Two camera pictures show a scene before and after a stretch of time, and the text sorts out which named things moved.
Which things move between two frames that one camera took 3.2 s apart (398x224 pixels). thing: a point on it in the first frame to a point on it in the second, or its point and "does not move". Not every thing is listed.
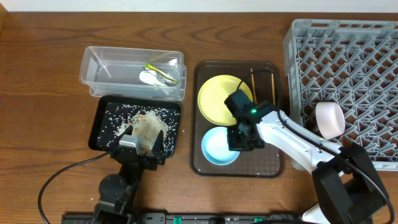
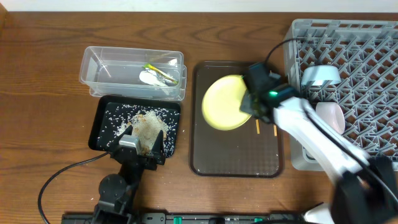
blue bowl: x=214 y=146 to x=321 y=74
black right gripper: x=244 y=145 to x=249 y=106
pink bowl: x=331 y=119 does not move
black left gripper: x=137 y=156 does not move
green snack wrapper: x=148 y=65 does not move
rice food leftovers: x=147 y=123 does not move
